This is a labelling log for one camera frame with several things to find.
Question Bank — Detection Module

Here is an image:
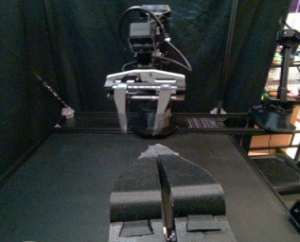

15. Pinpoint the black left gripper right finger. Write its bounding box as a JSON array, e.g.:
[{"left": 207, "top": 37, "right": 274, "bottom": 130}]
[{"left": 157, "top": 147, "right": 228, "bottom": 219}]

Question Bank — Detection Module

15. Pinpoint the white corner bracket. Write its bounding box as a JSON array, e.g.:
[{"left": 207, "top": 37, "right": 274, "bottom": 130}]
[
  {"left": 209, "top": 106, "right": 228, "bottom": 115},
  {"left": 60, "top": 106, "right": 77, "bottom": 120}
]

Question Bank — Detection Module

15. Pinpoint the black camera cable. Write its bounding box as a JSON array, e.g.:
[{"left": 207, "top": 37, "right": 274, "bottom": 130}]
[{"left": 120, "top": 5, "right": 195, "bottom": 73}]

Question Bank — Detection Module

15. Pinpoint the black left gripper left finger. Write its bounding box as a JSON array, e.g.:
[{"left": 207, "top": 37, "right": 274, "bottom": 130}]
[{"left": 109, "top": 143, "right": 165, "bottom": 223}]

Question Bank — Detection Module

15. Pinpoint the striped white label plate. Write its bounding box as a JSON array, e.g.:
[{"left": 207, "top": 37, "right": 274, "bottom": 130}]
[{"left": 187, "top": 117, "right": 220, "bottom": 130}]

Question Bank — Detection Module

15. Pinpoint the brown cardboard box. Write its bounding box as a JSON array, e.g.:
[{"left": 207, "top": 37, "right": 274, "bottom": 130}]
[{"left": 247, "top": 105, "right": 300, "bottom": 157}]

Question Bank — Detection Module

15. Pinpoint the black cloth curtain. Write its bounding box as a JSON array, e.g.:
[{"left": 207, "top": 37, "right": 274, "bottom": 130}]
[{"left": 0, "top": 0, "right": 294, "bottom": 187}]

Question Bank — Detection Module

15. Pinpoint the thin diagonal brace rod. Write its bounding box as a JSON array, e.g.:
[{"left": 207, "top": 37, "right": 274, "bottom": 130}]
[{"left": 33, "top": 73, "right": 70, "bottom": 109}]

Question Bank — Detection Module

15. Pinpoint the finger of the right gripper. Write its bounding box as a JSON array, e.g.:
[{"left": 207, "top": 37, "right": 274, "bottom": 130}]
[
  {"left": 152, "top": 83, "right": 173, "bottom": 136},
  {"left": 113, "top": 82, "right": 129, "bottom": 134}
]

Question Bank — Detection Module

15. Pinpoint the black vertical frame post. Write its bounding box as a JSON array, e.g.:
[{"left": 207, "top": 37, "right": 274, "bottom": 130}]
[{"left": 217, "top": 0, "right": 242, "bottom": 115}]

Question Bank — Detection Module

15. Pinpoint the black horizontal frame rail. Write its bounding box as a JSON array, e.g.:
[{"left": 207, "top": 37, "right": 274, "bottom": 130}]
[{"left": 53, "top": 112, "right": 300, "bottom": 134}]

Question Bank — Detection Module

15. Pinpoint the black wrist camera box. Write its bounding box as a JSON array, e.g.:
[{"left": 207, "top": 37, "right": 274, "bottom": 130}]
[{"left": 128, "top": 21, "right": 155, "bottom": 54}]

